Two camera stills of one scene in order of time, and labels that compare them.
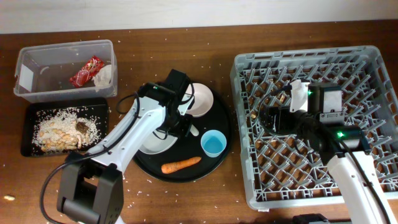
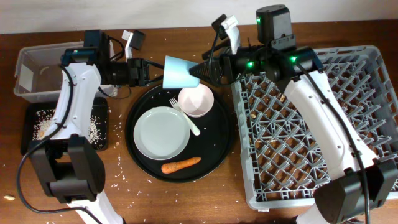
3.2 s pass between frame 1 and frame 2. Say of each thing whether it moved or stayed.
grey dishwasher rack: stayed
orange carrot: stayed
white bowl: stayed
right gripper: moved
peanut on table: stayed
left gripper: moved
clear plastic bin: stayed
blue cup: moved
